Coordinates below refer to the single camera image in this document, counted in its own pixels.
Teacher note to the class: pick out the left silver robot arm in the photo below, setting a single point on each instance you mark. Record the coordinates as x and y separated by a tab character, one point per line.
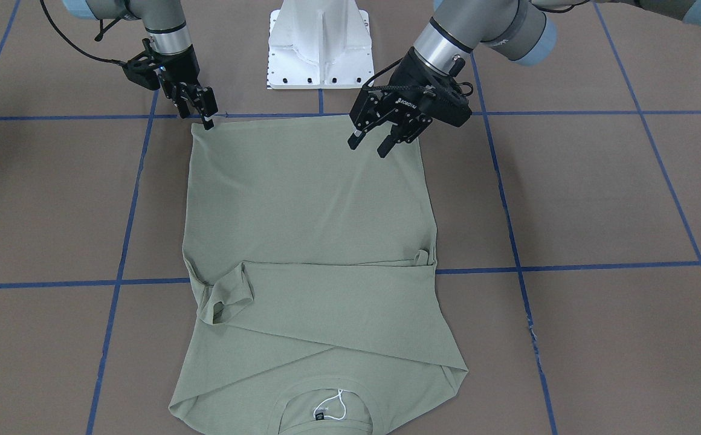
521	31

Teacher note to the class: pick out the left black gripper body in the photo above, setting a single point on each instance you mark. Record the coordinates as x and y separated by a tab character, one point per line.
407	77

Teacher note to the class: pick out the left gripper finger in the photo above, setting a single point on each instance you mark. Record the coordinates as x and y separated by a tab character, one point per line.
362	125
405	131

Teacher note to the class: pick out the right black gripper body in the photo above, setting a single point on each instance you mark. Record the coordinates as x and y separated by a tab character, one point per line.
182	67

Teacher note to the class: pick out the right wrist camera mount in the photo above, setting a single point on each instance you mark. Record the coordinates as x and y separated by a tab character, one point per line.
141	71

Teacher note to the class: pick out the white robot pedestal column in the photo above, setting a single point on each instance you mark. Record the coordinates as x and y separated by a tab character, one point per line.
319	45

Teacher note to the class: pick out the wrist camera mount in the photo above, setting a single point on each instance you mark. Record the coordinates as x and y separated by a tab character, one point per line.
444	99
141	71

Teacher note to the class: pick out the olive green long-sleeve shirt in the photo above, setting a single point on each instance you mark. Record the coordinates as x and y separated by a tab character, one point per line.
313	268

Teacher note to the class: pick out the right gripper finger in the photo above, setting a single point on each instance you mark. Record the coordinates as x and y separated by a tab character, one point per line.
183	101
206	105

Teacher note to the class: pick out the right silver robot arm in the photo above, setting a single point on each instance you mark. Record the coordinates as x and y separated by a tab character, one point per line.
164	21

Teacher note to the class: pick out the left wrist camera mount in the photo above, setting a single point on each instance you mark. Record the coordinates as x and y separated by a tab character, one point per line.
444	99

